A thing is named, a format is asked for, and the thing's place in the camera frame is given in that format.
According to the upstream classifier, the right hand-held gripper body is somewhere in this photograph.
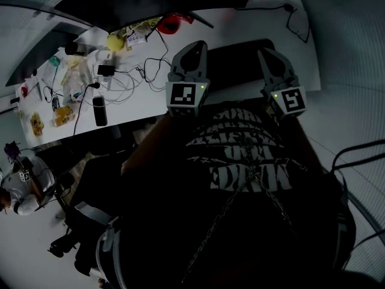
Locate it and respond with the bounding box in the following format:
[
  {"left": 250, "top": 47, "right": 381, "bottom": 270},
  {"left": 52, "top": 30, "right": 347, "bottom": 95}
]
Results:
[{"left": 260, "top": 77, "right": 308, "bottom": 121}]

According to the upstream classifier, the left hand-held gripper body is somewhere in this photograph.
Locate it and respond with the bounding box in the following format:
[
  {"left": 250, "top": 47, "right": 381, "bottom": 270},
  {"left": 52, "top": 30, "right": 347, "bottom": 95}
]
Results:
[{"left": 165, "top": 72, "right": 211, "bottom": 118}]

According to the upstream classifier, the person's right forearm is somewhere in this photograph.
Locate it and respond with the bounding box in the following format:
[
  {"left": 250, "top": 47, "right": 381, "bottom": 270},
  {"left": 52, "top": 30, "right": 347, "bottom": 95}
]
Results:
[{"left": 279, "top": 117, "right": 325, "bottom": 174}]

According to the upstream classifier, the person's left forearm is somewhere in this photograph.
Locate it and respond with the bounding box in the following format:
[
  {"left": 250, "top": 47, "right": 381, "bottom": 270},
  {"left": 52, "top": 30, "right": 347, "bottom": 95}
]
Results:
[{"left": 120, "top": 114, "right": 181, "bottom": 177}]

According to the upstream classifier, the red glossy packet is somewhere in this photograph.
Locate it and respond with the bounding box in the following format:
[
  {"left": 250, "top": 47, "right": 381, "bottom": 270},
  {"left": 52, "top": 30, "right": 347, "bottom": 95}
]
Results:
[{"left": 156, "top": 13, "right": 193, "bottom": 36}]

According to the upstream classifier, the white snack packet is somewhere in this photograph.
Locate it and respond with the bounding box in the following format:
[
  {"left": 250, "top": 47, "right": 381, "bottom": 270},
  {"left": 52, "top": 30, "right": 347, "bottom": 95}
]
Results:
[{"left": 126, "top": 30, "right": 149, "bottom": 46}]

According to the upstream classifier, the yellow printed wrapper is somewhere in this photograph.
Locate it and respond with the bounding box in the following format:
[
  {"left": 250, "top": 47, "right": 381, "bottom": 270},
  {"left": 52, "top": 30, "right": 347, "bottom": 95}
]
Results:
[{"left": 129, "top": 18, "right": 160, "bottom": 31}]

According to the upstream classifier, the black computer monitor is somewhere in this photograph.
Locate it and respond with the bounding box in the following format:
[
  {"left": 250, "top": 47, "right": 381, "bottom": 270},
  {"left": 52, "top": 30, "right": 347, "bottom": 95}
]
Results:
[{"left": 54, "top": 0, "right": 285, "bottom": 33}]

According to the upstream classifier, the yellow round toy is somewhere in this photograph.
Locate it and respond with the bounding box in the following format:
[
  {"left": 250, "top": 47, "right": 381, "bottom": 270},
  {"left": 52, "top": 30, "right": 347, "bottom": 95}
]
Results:
[{"left": 106, "top": 33, "right": 126, "bottom": 52}]

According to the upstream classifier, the white power adapter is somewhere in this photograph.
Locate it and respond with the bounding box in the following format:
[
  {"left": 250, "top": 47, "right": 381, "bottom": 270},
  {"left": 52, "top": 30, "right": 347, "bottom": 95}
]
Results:
[{"left": 97, "top": 51, "right": 117, "bottom": 66}]

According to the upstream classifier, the black charger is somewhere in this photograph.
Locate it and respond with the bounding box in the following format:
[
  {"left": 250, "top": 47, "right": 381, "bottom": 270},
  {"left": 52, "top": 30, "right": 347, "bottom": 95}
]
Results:
[{"left": 97, "top": 64, "right": 116, "bottom": 76}]

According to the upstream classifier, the clear plastic food bag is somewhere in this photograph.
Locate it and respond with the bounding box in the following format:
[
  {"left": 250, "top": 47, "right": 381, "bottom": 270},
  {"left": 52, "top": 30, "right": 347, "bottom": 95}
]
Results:
[{"left": 61, "top": 52, "right": 94, "bottom": 102}]

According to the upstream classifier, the black tumbler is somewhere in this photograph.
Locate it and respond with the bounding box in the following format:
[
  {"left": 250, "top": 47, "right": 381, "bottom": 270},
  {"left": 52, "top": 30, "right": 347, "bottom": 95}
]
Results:
[{"left": 64, "top": 42, "right": 87, "bottom": 57}]

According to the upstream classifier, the dark slim monitor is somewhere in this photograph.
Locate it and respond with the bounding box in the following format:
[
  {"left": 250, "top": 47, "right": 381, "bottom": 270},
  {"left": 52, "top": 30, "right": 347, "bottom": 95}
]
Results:
[{"left": 5, "top": 21, "right": 94, "bottom": 87}]

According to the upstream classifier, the black printed T-shirt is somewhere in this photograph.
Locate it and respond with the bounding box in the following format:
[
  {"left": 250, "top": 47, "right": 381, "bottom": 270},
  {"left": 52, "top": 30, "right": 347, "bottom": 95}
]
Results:
[{"left": 120, "top": 99, "right": 356, "bottom": 289}]

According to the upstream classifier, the purple cloth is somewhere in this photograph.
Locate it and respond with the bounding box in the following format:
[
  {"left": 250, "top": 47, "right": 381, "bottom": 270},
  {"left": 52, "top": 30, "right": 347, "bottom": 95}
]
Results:
[{"left": 4, "top": 141, "right": 22, "bottom": 159}]

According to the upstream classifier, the black looped cable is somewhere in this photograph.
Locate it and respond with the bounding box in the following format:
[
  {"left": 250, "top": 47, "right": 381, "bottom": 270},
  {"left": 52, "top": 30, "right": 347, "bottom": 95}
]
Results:
[{"left": 135, "top": 30, "right": 174, "bottom": 93}]

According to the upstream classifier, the white charging cable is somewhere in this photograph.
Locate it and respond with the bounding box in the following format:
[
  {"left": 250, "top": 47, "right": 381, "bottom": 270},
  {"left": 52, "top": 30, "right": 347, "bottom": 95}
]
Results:
[{"left": 99, "top": 70, "right": 142, "bottom": 105}]

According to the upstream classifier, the black cable with connector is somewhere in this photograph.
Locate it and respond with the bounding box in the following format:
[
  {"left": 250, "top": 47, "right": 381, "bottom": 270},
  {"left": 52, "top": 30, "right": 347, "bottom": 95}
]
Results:
[{"left": 234, "top": 3, "right": 310, "bottom": 43}]

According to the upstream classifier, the thick black cable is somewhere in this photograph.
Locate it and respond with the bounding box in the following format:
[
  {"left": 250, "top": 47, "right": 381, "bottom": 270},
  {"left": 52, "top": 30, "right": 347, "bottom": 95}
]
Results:
[
  {"left": 351, "top": 229, "right": 385, "bottom": 251},
  {"left": 332, "top": 157, "right": 385, "bottom": 173},
  {"left": 330, "top": 139, "right": 385, "bottom": 171}
]

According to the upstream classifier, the silver chain necklace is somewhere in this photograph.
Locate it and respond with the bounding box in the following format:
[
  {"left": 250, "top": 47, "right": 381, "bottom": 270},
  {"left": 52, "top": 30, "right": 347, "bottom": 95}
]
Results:
[{"left": 180, "top": 137, "right": 297, "bottom": 284}]

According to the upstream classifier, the black power cable with plug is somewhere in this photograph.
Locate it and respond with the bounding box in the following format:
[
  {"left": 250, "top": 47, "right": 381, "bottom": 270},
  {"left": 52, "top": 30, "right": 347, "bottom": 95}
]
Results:
[{"left": 72, "top": 81, "right": 102, "bottom": 138}]

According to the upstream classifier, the thin black earphone cable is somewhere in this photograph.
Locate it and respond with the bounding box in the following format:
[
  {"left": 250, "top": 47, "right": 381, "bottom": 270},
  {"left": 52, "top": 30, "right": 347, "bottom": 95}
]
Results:
[{"left": 42, "top": 84, "right": 63, "bottom": 102}]

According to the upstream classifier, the grey shoulder strap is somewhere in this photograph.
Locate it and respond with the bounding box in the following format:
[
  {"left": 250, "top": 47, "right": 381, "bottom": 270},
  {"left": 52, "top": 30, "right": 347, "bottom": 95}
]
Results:
[{"left": 94, "top": 217, "right": 124, "bottom": 289}]

